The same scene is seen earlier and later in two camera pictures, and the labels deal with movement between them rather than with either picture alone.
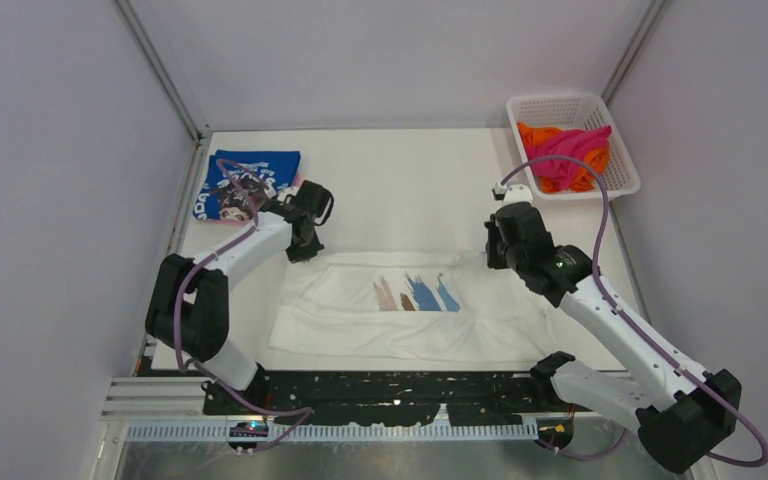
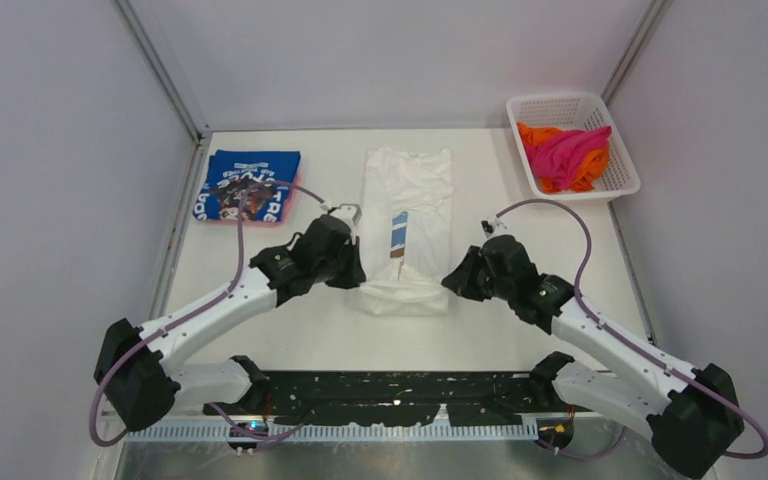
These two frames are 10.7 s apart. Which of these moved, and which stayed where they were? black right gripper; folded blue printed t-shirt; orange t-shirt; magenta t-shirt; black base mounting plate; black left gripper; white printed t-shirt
Moved: white printed t-shirt; black left gripper; black right gripper
Stayed: folded blue printed t-shirt; black base mounting plate; orange t-shirt; magenta t-shirt
